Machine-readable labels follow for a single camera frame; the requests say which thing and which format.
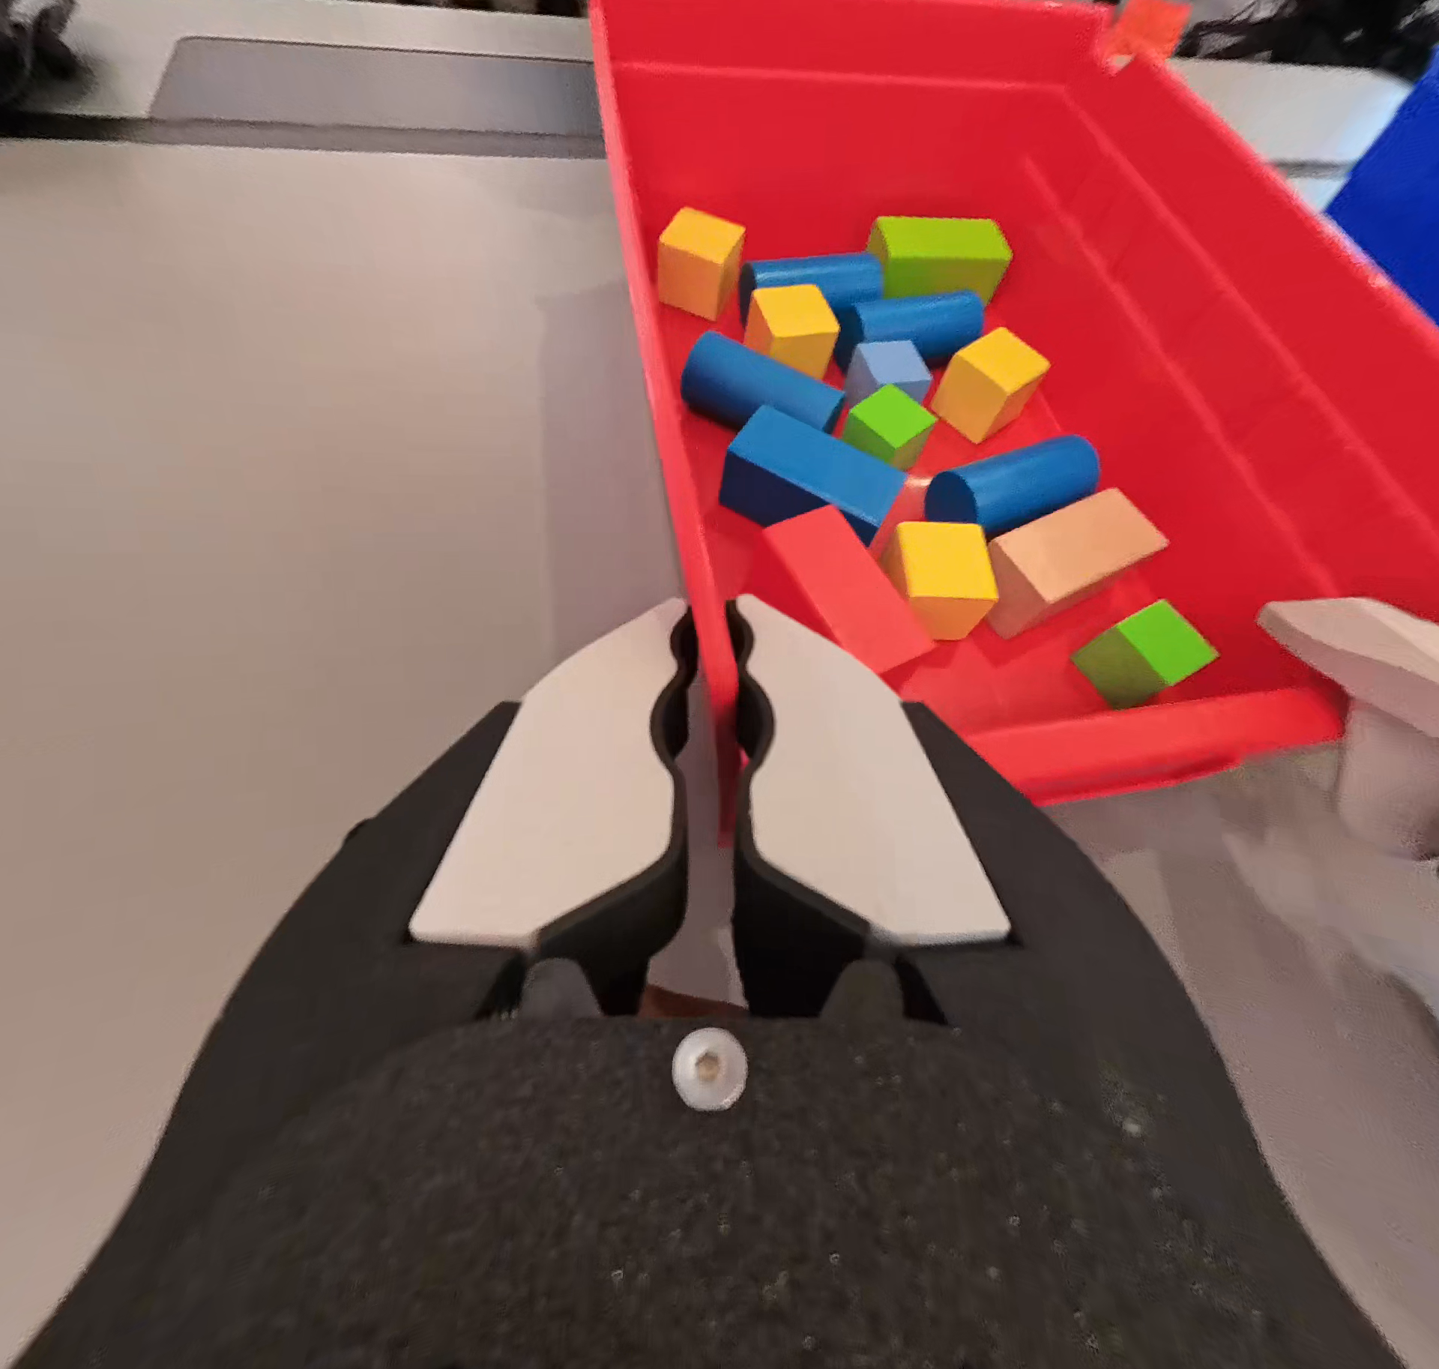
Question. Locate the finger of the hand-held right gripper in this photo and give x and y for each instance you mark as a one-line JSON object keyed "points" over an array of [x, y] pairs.
{"points": [[1361, 650], [1390, 796]]}

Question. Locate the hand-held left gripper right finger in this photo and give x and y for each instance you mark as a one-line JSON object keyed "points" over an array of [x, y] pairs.
{"points": [[873, 807]]}

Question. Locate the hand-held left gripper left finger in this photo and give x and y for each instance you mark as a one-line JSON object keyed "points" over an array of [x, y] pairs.
{"points": [[552, 812]]}

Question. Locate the red wooden block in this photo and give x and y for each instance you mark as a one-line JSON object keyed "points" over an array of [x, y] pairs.
{"points": [[844, 587]]}

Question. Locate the red plastic bin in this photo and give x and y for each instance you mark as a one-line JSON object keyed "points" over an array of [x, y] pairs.
{"points": [[1237, 380]]}

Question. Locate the natural wooden block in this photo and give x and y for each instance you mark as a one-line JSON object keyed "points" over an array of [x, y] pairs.
{"points": [[1075, 560]]}

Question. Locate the light blue wooden cube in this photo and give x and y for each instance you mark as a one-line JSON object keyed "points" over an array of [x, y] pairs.
{"points": [[889, 369]]}

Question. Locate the blue plastic bin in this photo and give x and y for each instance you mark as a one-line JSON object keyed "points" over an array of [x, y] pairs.
{"points": [[1400, 178]]}

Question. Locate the yellow wooden cube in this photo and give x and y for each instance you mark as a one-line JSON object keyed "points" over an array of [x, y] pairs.
{"points": [[793, 329]]}

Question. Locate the long green wooden block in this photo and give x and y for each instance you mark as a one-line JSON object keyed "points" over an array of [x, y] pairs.
{"points": [[940, 256]]}

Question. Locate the small green wooden block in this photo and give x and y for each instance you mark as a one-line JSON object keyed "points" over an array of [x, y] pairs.
{"points": [[892, 425]]}

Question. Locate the orange striped bar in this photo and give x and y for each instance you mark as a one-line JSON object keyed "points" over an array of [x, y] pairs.
{"points": [[1152, 20]]}

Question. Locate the grey bag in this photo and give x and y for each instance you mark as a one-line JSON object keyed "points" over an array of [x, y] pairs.
{"points": [[35, 31]]}

